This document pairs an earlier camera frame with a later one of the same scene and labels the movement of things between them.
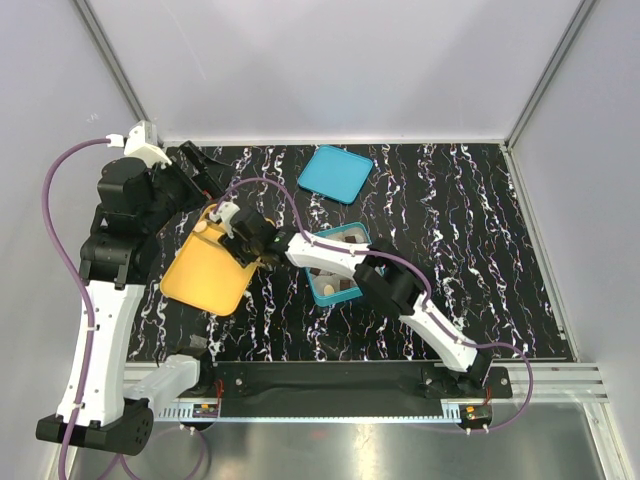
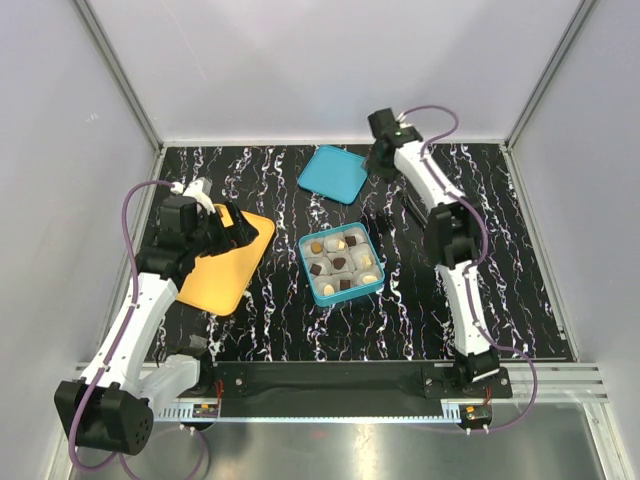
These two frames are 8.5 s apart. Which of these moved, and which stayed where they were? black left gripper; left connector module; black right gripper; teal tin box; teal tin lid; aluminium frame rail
Moved: black right gripper; black left gripper
Stayed: left connector module; aluminium frame rail; teal tin box; teal tin lid
